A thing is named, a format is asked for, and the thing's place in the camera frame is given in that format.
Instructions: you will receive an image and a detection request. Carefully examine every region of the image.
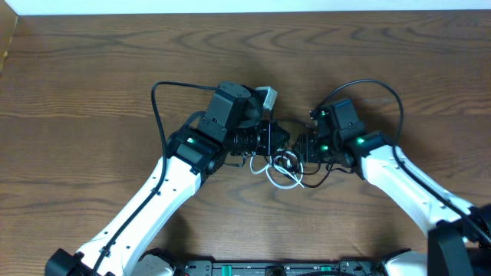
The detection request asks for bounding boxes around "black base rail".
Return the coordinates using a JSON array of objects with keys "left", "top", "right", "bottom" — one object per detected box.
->
[{"left": 137, "top": 260, "right": 430, "bottom": 276}]

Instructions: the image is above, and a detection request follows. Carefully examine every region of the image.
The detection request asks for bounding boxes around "cardboard side panel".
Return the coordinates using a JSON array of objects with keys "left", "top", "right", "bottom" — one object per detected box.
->
[{"left": 0, "top": 0, "right": 18, "bottom": 71}]

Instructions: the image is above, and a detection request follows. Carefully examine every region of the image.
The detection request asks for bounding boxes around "black usb cable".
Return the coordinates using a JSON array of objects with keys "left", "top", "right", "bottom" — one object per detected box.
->
[{"left": 224, "top": 117, "right": 358, "bottom": 189}]

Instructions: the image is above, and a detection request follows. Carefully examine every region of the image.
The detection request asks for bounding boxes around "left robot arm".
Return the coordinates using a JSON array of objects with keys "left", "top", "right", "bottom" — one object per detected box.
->
[{"left": 44, "top": 81, "right": 289, "bottom": 275}]

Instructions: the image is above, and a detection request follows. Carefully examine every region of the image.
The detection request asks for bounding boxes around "white usb cable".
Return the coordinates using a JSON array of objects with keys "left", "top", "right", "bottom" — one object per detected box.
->
[{"left": 249, "top": 149, "right": 306, "bottom": 190}]

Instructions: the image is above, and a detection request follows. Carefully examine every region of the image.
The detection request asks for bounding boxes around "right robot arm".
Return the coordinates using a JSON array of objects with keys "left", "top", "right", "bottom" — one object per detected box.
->
[{"left": 293, "top": 99, "right": 490, "bottom": 275}]

